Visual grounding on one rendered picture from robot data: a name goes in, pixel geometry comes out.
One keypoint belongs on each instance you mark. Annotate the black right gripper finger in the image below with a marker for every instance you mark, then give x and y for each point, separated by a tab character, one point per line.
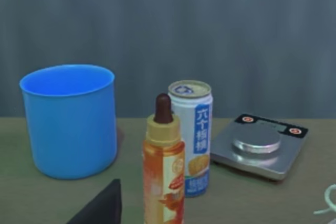
105	205

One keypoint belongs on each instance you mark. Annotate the white blue beverage can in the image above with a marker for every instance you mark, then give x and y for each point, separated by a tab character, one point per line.
198	140

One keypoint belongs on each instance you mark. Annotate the orange dropper bottle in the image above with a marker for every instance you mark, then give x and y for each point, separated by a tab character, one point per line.
163	171

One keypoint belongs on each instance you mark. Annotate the blue plastic cup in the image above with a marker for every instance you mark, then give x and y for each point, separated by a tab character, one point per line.
70	121

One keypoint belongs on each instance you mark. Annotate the silver digital kitchen scale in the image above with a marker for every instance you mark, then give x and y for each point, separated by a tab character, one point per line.
258	146

